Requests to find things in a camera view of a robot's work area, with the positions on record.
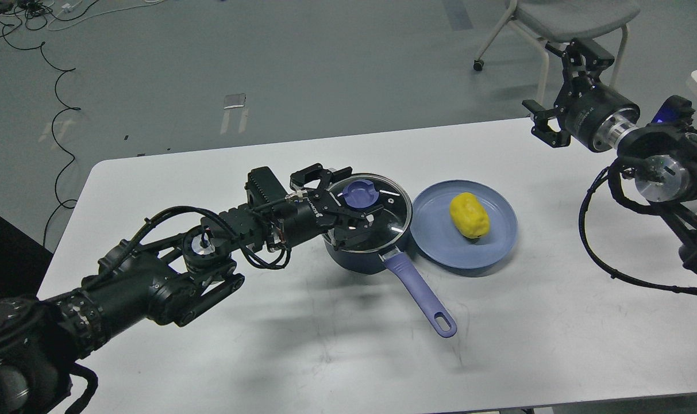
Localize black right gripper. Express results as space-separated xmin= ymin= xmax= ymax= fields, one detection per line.
xmin=522 ymin=39 xmax=641 ymax=153

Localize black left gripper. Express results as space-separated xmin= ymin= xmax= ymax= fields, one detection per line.
xmin=275 ymin=163 xmax=384 ymax=248

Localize glass lid purple knob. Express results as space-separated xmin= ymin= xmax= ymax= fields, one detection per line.
xmin=325 ymin=173 xmax=413 ymax=254

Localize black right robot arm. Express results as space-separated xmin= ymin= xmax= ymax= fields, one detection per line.
xmin=522 ymin=39 xmax=697 ymax=296

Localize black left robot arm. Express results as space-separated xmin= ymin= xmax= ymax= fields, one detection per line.
xmin=0 ymin=163 xmax=388 ymax=413

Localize yellow potato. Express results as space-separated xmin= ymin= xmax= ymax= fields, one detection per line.
xmin=449 ymin=192 xmax=491 ymax=239

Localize grey office chair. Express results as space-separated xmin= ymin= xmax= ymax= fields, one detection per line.
xmin=473 ymin=1 xmax=641 ymax=102

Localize blue plate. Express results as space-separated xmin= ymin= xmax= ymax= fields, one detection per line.
xmin=411 ymin=180 xmax=517 ymax=270

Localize black box at left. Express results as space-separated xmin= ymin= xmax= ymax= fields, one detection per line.
xmin=0 ymin=216 xmax=52 ymax=299

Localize dark blue saucepan purple handle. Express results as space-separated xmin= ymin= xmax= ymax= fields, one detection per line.
xmin=322 ymin=173 xmax=459 ymax=339

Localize white floor cable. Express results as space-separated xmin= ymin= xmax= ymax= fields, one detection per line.
xmin=45 ymin=0 xmax=168 ymax=32

